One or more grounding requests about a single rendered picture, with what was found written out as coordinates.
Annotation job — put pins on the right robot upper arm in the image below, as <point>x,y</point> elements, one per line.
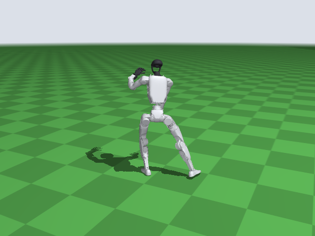
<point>169,85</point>

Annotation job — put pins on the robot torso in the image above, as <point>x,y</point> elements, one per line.
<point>157,92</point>

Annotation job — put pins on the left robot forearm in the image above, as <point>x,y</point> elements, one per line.
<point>130,80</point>

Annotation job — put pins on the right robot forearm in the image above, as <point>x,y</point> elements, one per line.
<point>162,105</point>

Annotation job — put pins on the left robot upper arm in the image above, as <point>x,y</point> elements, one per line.
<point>142,81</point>

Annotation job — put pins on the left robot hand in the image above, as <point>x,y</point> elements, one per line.
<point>138,72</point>

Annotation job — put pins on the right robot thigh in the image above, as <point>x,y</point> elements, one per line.
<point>174,130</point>

